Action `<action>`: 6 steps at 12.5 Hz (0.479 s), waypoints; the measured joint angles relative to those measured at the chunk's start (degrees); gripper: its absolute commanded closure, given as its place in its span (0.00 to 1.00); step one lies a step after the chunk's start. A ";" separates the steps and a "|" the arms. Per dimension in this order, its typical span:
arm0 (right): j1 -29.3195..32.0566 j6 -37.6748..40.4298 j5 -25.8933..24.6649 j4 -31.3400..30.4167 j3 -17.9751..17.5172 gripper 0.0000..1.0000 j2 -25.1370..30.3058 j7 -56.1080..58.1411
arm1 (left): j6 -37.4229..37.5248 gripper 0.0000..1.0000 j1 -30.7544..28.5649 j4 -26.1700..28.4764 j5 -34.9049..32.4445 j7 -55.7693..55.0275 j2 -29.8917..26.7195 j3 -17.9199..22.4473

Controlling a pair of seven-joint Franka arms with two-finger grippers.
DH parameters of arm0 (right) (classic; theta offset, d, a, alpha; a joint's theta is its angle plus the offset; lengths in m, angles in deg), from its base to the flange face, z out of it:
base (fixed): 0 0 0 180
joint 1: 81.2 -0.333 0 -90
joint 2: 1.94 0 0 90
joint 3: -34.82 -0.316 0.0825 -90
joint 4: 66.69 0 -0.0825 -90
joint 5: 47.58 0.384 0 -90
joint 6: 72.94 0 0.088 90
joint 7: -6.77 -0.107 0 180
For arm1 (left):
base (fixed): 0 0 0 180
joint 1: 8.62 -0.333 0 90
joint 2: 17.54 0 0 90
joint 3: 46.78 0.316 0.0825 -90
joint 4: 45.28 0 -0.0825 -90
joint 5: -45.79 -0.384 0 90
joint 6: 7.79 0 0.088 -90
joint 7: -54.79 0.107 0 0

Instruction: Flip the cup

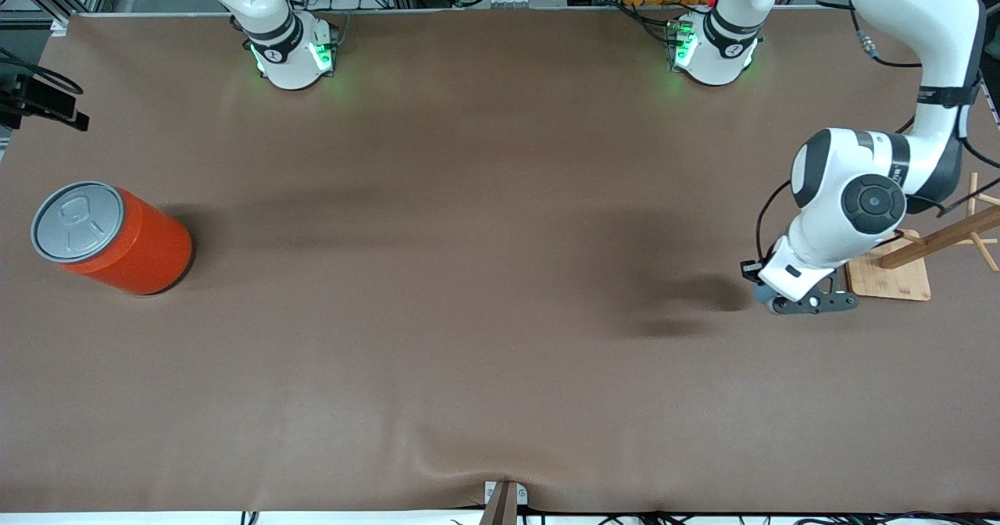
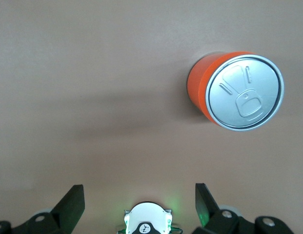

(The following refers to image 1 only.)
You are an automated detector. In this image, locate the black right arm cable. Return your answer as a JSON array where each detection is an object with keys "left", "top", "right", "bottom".
[{"left": 0, "top": 47, "right": 84, "bottom": 96}]

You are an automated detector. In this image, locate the orange can with grey lid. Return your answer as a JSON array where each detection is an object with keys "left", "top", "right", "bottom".
[{"left": 30, "top": 180, "right": 194, "bottom": 296}]

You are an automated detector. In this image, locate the brown table mat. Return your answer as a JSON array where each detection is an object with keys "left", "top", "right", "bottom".
[{"left": 0, "top": 5, "right": 1000, "bottom": 515}]

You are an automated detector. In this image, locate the wooden cup rack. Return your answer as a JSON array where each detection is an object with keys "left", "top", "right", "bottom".
[{"left": 846, "top": 172, "right": 1000, "bottom": 302}]

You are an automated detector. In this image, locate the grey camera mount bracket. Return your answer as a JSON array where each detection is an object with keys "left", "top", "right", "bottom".
[{"left": 478, "top": 480, "right": 529, "bottom": 525}]

